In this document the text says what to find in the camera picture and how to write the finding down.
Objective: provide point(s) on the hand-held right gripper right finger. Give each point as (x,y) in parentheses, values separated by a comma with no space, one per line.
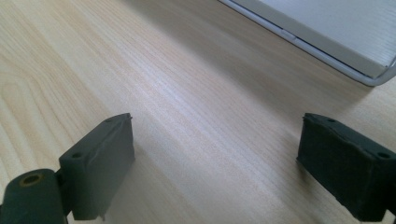
(345,165)

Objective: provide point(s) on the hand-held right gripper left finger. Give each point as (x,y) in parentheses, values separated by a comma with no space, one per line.
(99,168)

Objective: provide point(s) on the white flat box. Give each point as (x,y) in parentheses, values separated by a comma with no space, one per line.
(330,31)

